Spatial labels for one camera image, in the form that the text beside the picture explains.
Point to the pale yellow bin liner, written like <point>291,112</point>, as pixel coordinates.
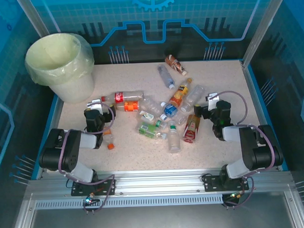
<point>52,51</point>

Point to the aluminium mounting rail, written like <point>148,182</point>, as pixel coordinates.
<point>157,181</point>

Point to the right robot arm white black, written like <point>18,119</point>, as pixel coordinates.
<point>250,145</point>

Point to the grey metal panel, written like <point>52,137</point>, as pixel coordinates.
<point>158,221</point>

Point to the white plastic bin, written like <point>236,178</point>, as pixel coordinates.
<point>76,91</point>

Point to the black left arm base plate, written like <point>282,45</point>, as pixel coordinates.
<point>79,190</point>

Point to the clear bottle orange cap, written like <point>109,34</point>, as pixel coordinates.
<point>109,140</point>

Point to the clear crushed bottle white cap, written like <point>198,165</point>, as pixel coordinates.
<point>151,105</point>

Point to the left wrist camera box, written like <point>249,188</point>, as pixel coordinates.
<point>95,106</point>

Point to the blue label bottle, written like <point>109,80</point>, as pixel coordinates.
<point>170,110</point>

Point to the red label cola bottle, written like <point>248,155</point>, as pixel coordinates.
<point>121,97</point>

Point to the brown coffee drink bottle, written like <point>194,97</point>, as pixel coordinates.
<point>175,63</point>

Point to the small LED circuit board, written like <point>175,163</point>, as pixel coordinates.
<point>90,200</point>
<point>234,195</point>

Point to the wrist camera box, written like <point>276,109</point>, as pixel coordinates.
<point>214,101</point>
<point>95,106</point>

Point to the right aluminium side rail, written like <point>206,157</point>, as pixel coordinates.
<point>259,102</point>

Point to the red label tea bottle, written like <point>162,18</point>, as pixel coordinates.
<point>191,128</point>

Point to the orange juice bottle yellow cap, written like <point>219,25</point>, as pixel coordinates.
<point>181,91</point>

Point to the orange label bottle brown cap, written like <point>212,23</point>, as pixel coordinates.
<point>130,106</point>

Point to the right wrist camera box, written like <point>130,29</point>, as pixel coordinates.
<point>214,101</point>

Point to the left aluminium frame post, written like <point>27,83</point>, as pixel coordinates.
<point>36,13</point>

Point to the aluminium frame post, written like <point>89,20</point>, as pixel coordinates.
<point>36,13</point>
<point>268,15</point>

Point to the clear bottle green neck band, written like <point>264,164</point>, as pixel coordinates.
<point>174,142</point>

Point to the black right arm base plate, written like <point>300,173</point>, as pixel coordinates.
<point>212,184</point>

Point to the clear bluish water bottle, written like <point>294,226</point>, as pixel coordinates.
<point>165,76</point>

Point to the right aluminium frame post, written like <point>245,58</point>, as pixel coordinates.
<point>268,15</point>

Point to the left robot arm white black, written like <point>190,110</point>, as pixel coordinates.
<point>71,156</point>

